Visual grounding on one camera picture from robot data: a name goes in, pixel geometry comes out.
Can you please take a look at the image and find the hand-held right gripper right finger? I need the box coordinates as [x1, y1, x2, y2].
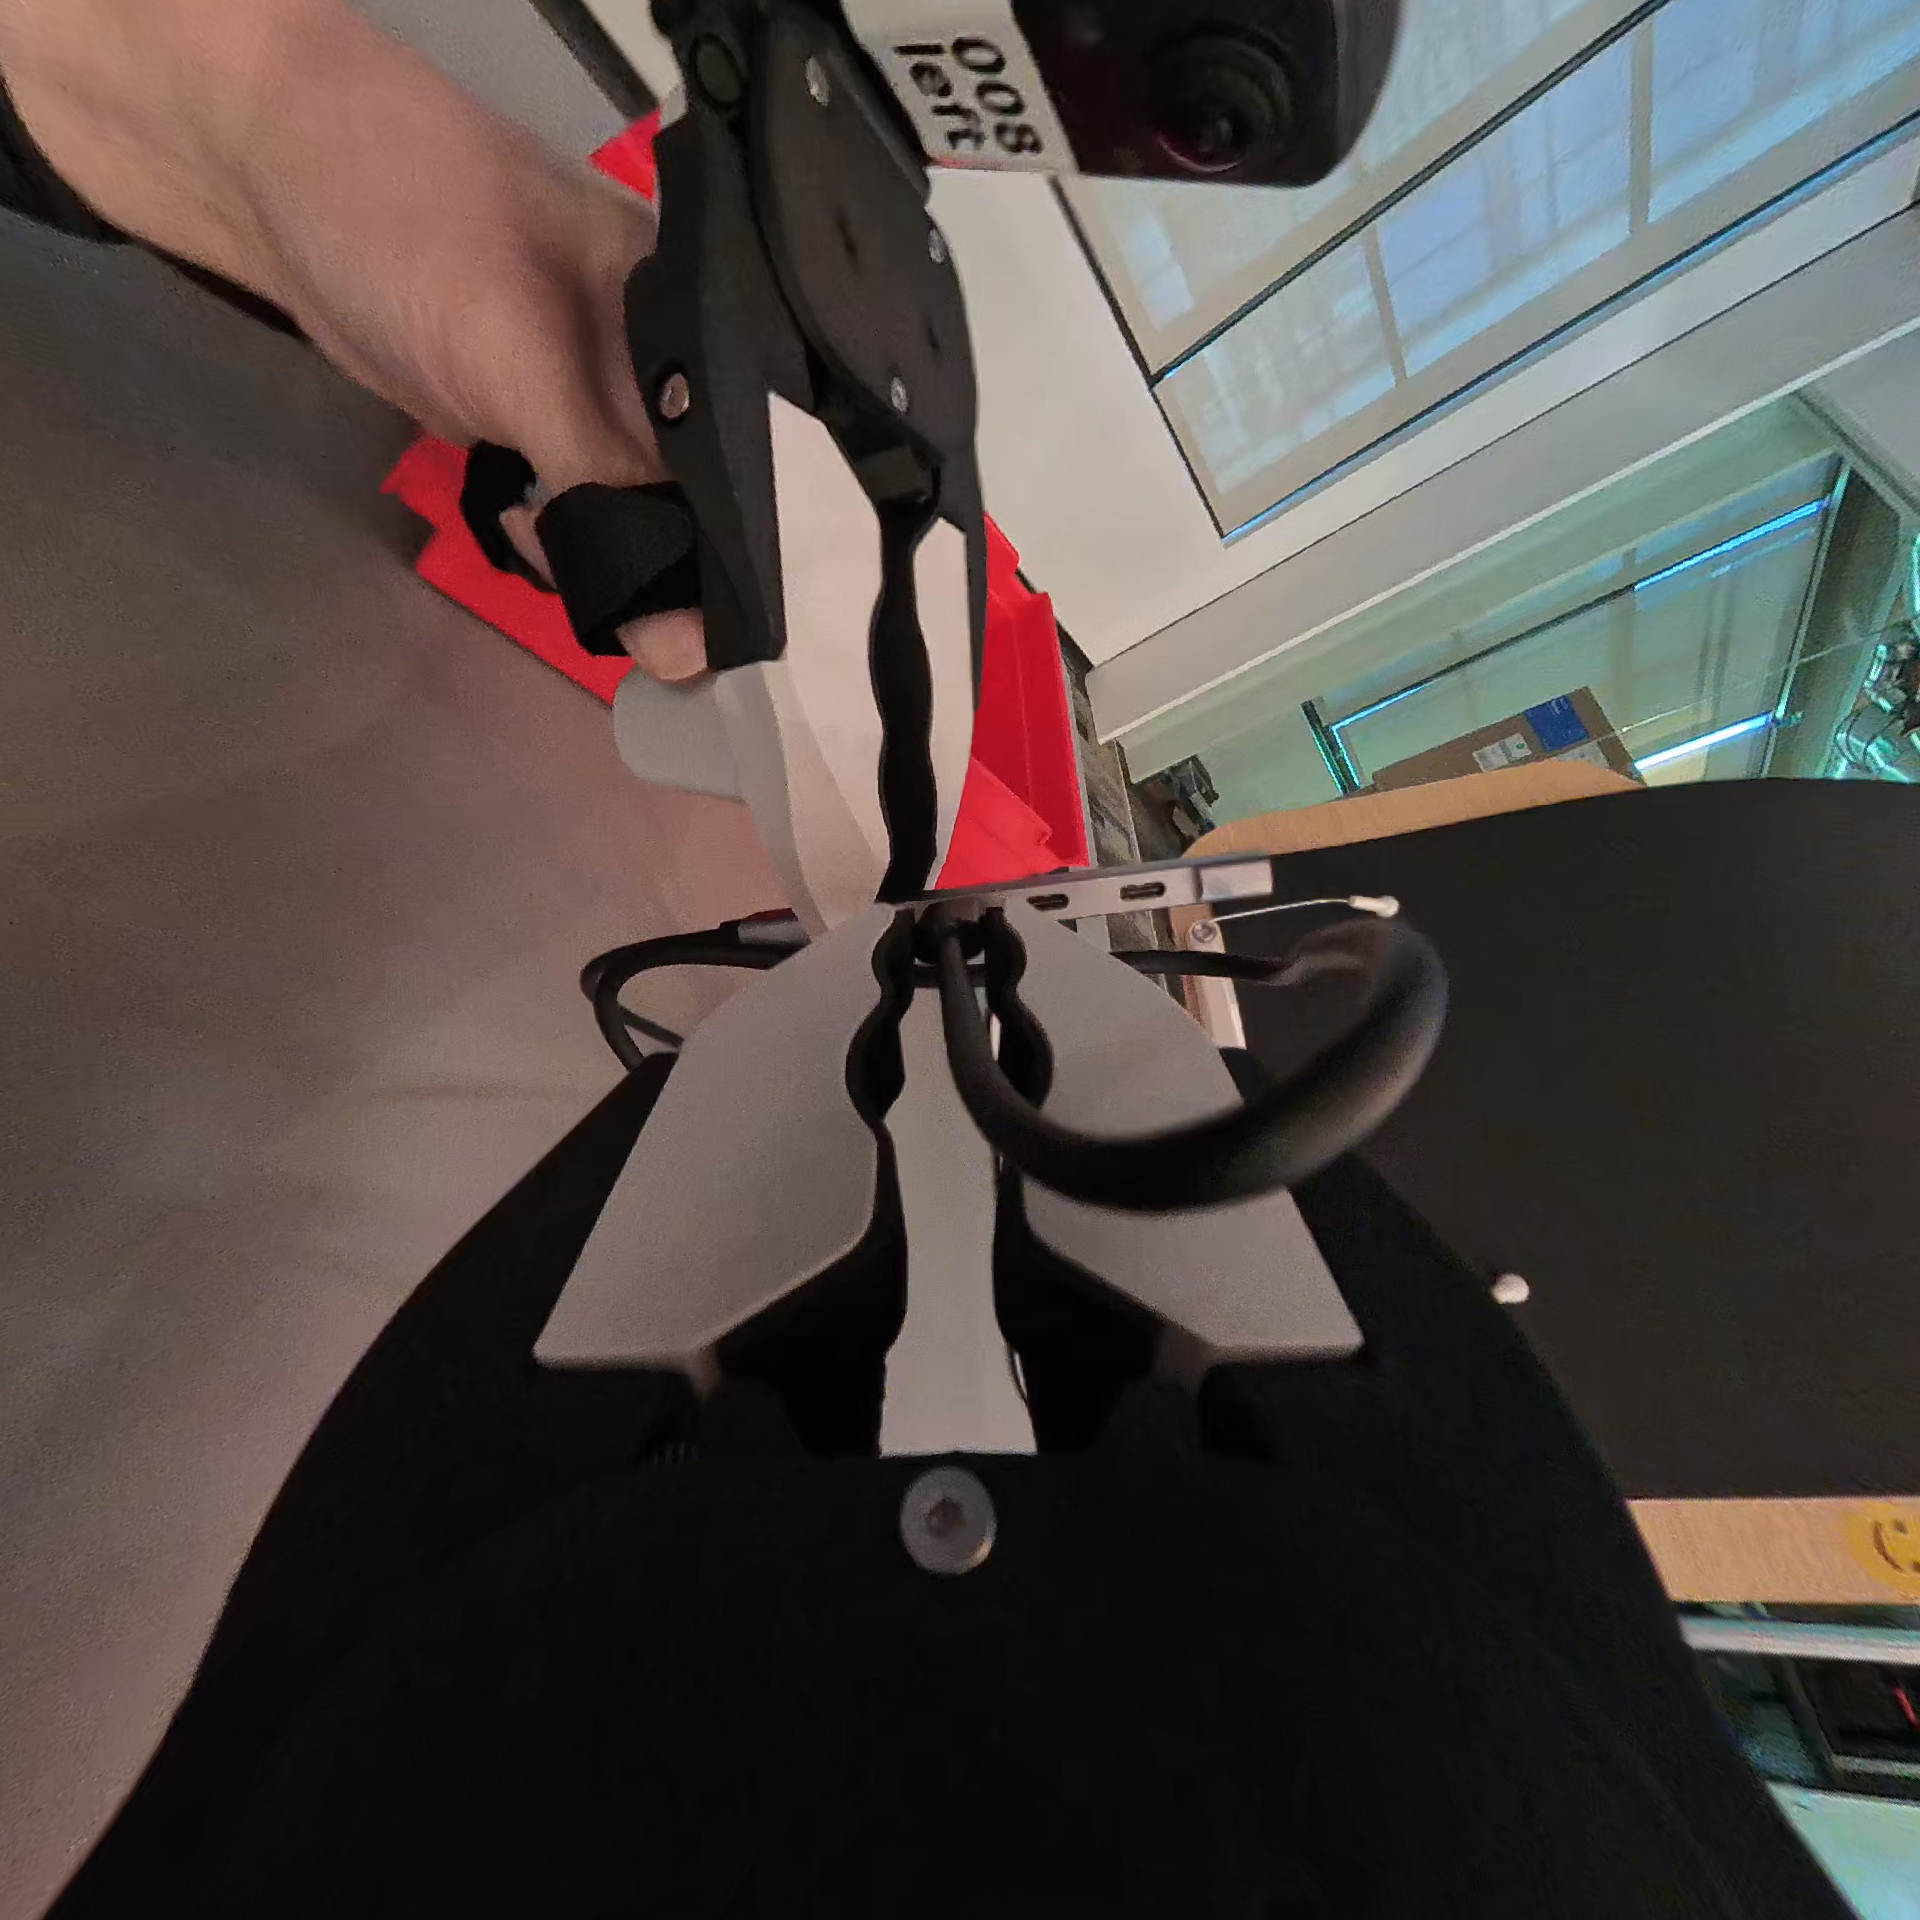
[982, 914, 1369, 1368]

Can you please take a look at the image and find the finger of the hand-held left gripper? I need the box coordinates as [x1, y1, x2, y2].
[899, 498, 992, 901]
[716, 395, 922, 934]

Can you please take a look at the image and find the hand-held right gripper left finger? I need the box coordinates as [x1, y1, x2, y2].
[529, 904, 919, 1371]

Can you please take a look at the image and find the red plastic bin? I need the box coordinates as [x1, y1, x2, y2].
[380, 106, 1098, 891]

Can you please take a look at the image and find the black hub cable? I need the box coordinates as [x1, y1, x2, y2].
[913, 914, 1453, 1214]

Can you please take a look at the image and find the grey usb hub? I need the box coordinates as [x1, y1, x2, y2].
[885, 852, 1277, 921]

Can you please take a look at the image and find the person's left hand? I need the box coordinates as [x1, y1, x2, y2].
[0, 0, 710, 685]

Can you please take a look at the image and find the black panel wooden board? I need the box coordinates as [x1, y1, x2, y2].
[1185, 758, 1920, 1606]

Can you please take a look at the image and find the cardboard box blue label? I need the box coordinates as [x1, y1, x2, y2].
[1373, 687, 1643, 794]

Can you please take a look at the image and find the large gridded window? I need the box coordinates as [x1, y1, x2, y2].
[1051, 0, 1920, 542]

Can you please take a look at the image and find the black usb cable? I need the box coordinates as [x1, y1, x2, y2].
[579, 920, 817, 1069]

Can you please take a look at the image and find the white stand bracket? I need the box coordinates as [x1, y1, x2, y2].
[1177, 914, 1254, 1049]

